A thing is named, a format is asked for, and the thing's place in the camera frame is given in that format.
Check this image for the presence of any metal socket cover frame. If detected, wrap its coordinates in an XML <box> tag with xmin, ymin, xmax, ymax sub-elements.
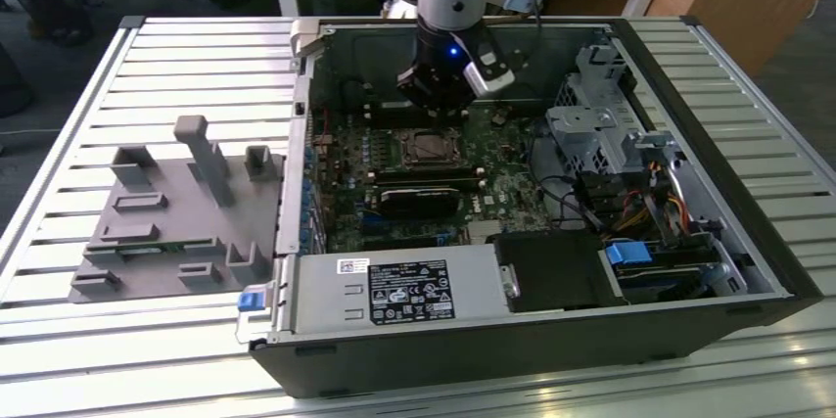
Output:
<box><xmin>400</xmin><ymin>127</ymin><xmax>468</xmax><ymax>167</ymax></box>

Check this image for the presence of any CPU socket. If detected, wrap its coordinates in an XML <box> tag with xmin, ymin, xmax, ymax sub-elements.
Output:
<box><xmin>394</xmin><ymin>126</ymin><xmax>470</xmax><ymax>168</ymax></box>

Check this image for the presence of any silver drive cage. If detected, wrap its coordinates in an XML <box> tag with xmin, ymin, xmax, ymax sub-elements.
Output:
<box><xmin>545</xmin><ymin>43</ymin><xmax>654</xmax><ymax>178</ymax></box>

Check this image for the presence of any green motherboard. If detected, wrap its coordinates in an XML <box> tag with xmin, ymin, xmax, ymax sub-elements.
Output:
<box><xmin>304</xmin><ymin>103</ymin><xmax>556</xmax><ymax>253</ymax></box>

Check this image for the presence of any black graphics card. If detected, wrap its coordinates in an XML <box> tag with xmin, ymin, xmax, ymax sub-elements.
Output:
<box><xmin>374</xmin><ymin>185</ymin><xmax>462</xmax><ymax>221</ymax></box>

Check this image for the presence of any silver chipset heatsink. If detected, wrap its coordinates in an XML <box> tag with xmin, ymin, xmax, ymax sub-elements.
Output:
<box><xmin>466</xmin><ymin>220</ymin><xmax>502</xmax><ymax>244</ymax></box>

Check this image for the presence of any black plastic shroud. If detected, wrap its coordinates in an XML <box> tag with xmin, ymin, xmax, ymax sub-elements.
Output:
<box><xmin>486</xmin><ymin>231</ymin><xmax>625</xmax><ymax>314</ymax></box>

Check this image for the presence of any grey parts rack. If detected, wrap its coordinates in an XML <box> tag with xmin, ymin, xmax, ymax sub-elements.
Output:
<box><xmin>68</xmin><ymin>114</ymin><xmax>289</xmax><ymax>305</ymax></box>

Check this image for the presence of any blue disk carrier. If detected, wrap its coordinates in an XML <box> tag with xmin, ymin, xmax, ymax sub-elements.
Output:
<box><xmin>604</xmin><ymin>240</ymin><xmax>654</xmax><ymax>270</ymax></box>

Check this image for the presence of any grey power supply unit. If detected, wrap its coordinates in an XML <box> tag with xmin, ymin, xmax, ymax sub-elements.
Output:
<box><xmin>286</xmin><ymin>244</ymin><xmax>512</xmax><ymax>335</ymax></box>

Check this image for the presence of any green RAM stick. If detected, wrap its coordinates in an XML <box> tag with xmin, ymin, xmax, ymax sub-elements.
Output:
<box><xmin>116</xmin><ymin>240</ymin><xmax>217</xmax><ymax>255</ymax></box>

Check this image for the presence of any blue case latch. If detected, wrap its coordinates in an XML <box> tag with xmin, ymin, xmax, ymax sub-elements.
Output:
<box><xmin>238</xmin><ymin>290</ymin><xmax>270</xmax><ymax>313</ymax></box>

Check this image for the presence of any black open PC case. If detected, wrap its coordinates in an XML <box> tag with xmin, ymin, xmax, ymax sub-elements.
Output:
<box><xmin>246</xmin><ymin>15</ymin><xmax>825</xmax><ymax>400</ymax></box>

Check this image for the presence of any dark chair base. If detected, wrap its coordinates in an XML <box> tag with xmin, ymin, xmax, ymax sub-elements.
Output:
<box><xmin>26</xmin><ymin>0</ymin><xmax>94</xmax><ymax>45</ymax></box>

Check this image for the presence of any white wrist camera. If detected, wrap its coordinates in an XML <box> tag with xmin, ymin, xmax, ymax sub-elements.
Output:
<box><xmin>461</xmin><ymin>30</ymin><xmax>518</xmax><ymax>97</ymax></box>

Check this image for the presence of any grey case corner handle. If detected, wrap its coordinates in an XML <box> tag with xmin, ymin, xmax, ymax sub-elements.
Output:
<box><xmin>288</xmin><ymin>18</ymin><xmax>328</xmax><ymax>60</ymax></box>

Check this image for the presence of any coloured wire bundle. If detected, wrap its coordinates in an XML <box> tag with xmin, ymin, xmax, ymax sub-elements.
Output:
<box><xmin>616</xmin><ymin>187</ymin><xmax>693</xmax><ymax>233</ymax></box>

